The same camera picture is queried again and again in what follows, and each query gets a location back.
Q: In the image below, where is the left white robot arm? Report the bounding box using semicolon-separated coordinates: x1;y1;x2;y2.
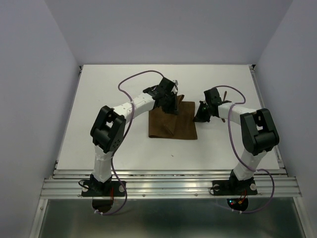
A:
90;77;178;195

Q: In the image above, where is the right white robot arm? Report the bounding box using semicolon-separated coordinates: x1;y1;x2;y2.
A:
193;85;279;193

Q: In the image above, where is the brown cloth napkin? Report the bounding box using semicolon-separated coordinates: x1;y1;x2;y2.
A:
148;95;198;140

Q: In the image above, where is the aluminium front rail frame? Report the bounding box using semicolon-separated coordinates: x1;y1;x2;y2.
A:
29;165;314;238

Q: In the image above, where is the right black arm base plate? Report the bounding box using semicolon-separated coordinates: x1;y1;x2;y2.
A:
212;179;258;196

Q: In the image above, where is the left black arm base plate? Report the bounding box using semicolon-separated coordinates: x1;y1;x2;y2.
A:
78;179;125;197

